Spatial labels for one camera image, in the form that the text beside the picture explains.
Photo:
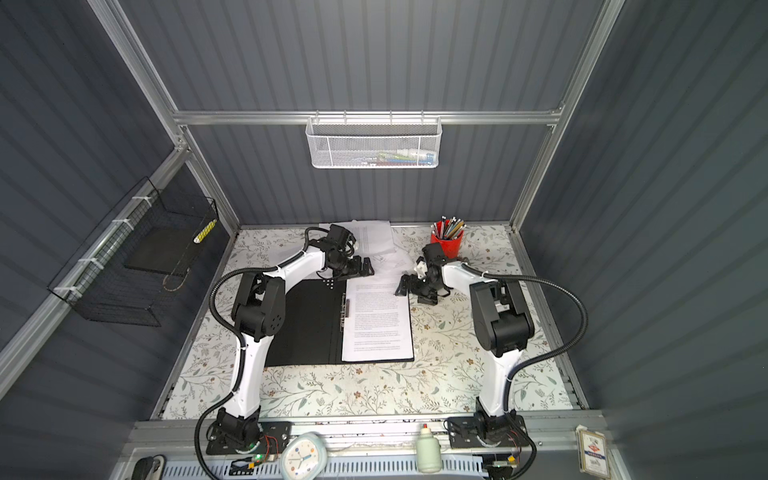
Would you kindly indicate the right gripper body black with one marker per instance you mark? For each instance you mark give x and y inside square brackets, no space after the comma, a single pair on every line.
[424,289]

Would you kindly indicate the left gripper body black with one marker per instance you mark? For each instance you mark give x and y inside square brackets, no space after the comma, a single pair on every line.
[347,267]

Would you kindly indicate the diagram paper sheet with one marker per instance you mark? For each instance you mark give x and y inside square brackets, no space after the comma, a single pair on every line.
[392,263]

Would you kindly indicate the printed paper sheet back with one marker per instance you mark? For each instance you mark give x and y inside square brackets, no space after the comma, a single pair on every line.
[371,237]

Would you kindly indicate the printed paper sheet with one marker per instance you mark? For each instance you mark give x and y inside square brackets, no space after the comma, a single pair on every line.
[377,326]
[371,237]

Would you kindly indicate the orange folder black inside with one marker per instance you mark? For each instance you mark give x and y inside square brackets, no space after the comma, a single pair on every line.
[313,331]

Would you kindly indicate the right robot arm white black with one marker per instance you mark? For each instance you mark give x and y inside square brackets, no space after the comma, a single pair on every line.
[502,324]

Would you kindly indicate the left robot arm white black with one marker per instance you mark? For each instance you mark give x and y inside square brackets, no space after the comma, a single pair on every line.
[251,303]

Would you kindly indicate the red pen cup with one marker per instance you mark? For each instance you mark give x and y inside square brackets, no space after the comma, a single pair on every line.
[451,247]

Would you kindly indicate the pens in red cup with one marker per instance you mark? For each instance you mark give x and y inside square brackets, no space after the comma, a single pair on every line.
[447,229]

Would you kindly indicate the yellow marker in basket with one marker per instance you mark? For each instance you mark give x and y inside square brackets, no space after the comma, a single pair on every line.
[205,231]

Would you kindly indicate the white glue bottle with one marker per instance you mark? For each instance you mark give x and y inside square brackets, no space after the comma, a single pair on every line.
[428,451]

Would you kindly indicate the white table clock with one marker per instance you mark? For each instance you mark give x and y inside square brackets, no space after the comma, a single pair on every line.
[304,458]

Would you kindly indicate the playing card box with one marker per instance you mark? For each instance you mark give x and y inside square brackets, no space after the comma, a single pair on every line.
[593,453]

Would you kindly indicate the black stapler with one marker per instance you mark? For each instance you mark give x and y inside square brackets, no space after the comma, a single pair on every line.
[149,468]

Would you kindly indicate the white wire mesh basket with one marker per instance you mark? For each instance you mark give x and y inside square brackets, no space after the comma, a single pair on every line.
[348,145]

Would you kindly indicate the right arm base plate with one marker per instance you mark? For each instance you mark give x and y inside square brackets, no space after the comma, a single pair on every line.
[479,431]

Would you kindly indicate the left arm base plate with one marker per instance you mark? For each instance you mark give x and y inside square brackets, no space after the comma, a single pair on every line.
[264,438]

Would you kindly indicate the black wire mesh basket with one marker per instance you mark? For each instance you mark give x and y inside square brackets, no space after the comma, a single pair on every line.
[134,270]

